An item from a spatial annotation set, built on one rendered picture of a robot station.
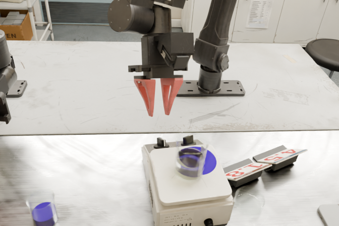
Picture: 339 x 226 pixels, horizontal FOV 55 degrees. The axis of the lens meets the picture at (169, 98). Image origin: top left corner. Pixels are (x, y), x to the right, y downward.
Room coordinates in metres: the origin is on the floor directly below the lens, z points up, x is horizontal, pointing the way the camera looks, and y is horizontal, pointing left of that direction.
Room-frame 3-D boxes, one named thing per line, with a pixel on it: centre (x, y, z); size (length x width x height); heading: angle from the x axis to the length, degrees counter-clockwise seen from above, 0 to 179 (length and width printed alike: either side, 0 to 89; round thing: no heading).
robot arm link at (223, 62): (0.77, -0.10, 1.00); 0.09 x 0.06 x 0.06; 51
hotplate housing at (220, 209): (0.41, -0.04, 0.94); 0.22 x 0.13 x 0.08; 14
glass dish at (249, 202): (0.39, -0.16, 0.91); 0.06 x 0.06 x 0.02
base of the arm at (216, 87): (0.77, -0.11, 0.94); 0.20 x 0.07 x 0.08; 97
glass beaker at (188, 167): (0.38, -0.04, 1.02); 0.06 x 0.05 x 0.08; 143
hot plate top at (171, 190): (0.39, -0.04, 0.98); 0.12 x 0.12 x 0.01; 13
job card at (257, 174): (0.46, -0.16, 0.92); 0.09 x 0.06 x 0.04; 120
